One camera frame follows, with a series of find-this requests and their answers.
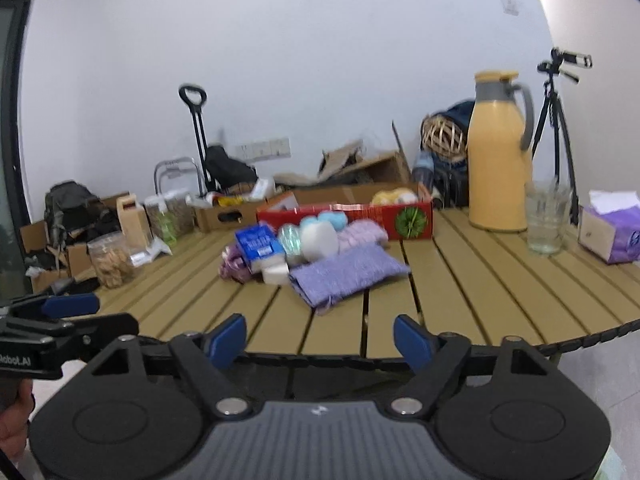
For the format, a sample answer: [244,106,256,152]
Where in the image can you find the beige carton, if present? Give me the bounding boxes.
[116,194,153,249]

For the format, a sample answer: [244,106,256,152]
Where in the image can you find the small cardboard box with handle hole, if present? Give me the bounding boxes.
[194,199,271,234]

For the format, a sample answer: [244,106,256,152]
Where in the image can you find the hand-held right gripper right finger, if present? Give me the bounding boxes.
[390,314,555,418]

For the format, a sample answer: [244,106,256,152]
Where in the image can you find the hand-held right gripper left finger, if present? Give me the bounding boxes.
[89,314,251,418]

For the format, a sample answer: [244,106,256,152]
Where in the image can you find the wicker ball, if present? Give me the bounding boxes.
[420,115,471,162]

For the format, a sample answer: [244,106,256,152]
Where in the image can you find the white wall socket strip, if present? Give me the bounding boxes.
[236,137,292,161]

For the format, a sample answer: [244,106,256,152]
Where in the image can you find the pink fluffy cloth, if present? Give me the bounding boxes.
[337,220,390,252]

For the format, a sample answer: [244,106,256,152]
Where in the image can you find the clear jar of dried herbs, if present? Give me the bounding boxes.
[167,191,197,236]

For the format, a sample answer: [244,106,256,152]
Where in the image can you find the person's left hand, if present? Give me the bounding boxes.
[0,379,37,466]

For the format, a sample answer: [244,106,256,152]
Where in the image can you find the white paper sheets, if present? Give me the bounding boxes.
[131,237,174,267]

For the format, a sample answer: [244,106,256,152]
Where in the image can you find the clear spray bottle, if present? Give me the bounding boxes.
[146,199,179,247]

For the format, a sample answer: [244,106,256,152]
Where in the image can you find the dark grey backpack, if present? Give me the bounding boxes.
[44,180,119,257]

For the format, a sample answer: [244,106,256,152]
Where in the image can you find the white metal frame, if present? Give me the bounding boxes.
[152,157,201,197]

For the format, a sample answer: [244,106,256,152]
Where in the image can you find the purple tissue box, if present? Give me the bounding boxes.
[577,190,640,265]

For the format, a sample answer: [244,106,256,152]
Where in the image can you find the open brown cardboard box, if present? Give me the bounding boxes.
[274,120,417,192]

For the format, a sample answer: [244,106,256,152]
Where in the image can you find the black hand trolley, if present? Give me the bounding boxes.
[178,84,222,197]

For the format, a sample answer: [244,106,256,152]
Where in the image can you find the black tripod camera mount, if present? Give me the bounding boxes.
[537,47,594,84]

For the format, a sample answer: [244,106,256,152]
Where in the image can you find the blue tissue packet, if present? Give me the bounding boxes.
[235,225,286,275]

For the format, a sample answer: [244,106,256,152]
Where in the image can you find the clear jar of snacks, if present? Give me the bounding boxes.
[87,232,137,290]

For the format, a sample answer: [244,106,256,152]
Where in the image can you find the black bag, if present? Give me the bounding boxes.
[205,145,259,194]

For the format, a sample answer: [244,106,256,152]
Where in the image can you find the purple knitted cloth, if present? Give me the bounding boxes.
[289,245,412,312]

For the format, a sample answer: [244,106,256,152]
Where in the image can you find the blue water bottle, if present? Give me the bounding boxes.
[411,150,438,197]

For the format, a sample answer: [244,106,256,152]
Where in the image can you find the white fluffy ball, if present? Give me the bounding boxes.
[299,222,340,263]

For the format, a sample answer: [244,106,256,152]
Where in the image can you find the dark blue bag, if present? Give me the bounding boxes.
[429,100,476,209]

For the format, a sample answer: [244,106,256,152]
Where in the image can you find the brown cardboard floor box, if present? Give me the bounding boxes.
[20,220,92,292]

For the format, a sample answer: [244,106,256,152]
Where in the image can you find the black tripod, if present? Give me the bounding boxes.
[530,67,581,226]

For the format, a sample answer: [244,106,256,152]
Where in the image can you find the pale green mesh sponge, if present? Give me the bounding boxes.
[276,224,306,266]

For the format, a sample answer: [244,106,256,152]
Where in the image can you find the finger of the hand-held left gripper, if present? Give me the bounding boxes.
[59,312,141,352]
[9,292,101,322]

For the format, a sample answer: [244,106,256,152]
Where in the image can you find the dark door frame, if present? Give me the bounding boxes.
[0,0,37,302]

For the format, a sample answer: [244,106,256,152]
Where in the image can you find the red cardboard box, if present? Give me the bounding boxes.
[256,183,435,242]

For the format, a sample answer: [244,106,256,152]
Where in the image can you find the purple yarn bundle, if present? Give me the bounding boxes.
[218,242,256,284]

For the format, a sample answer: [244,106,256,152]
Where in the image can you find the yellow thermos jug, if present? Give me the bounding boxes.
[467,70,536,233]

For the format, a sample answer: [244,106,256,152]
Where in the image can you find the yellow plush toy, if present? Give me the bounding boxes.
[371,187,419,206]

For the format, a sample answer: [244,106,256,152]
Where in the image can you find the clear glass cup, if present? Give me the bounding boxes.
[525,180,574,255]

